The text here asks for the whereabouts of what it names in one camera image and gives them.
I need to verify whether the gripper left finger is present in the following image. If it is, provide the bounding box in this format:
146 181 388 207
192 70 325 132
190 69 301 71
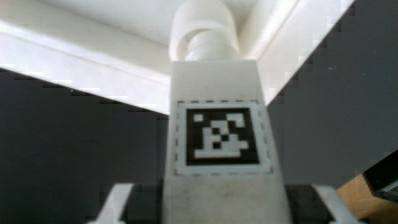
87 183 135 224

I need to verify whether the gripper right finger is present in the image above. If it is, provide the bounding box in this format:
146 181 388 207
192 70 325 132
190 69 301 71
315 185 361 224

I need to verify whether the white table leg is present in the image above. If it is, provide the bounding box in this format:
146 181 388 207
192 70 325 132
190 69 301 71
164 31 292 224

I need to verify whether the white square table top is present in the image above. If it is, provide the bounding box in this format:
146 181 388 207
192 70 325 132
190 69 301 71
0 0 356 114

